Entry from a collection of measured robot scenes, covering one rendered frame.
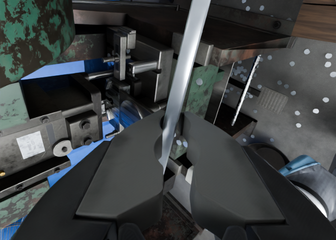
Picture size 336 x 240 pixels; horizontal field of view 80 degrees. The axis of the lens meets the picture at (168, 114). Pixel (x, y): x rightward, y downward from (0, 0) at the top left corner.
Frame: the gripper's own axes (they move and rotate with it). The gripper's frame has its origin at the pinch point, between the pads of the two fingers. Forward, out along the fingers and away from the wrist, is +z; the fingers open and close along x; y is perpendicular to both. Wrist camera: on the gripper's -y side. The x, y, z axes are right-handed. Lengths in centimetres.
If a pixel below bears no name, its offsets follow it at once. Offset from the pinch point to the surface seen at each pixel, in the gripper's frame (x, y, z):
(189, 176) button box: 10, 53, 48
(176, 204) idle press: 15, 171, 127
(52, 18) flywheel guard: -15.0, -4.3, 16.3
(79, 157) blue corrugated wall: -94, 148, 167
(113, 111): -20, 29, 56
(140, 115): -8, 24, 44
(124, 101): -14, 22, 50
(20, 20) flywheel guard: -15.2, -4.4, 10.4
